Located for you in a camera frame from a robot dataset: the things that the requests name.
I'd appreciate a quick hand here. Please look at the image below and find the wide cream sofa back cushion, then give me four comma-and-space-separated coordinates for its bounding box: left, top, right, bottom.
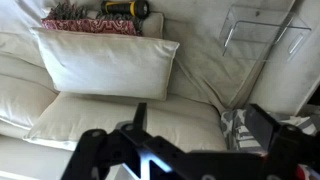
23, 91, 228, 153

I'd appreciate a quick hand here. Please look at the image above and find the yellow and black flashlight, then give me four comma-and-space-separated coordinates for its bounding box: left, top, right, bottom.
100, 0, 151, 19

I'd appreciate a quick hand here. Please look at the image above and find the cream fabric sofa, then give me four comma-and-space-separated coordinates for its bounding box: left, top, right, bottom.
0, 0, 320, 180

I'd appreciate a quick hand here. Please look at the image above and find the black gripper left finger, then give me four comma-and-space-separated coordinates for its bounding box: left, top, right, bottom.
61, 102, 188, 180

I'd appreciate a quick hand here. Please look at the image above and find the red patterned fringed blanket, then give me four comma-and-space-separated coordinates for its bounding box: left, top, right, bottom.
40, 1, 145, 37

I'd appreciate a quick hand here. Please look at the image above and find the red hat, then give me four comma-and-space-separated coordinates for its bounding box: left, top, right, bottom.
294, 164, 314, 180

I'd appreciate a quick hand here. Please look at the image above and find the grey white patterned cloth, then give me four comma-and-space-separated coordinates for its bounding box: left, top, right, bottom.
219, 108, 320, 151

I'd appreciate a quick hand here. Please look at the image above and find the clear acrylic stand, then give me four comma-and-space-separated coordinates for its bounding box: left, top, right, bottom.
218, 3, 313, 64

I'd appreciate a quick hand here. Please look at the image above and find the puffy cream sofa back cushion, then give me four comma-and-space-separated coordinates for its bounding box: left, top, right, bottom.
0, 73, 59, 132

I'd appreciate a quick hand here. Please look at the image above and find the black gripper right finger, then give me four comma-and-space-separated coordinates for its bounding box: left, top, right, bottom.
245, 103, 320, 180

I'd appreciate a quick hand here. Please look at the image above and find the small white pillow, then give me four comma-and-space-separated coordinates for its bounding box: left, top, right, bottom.
30, 27, 180, 102

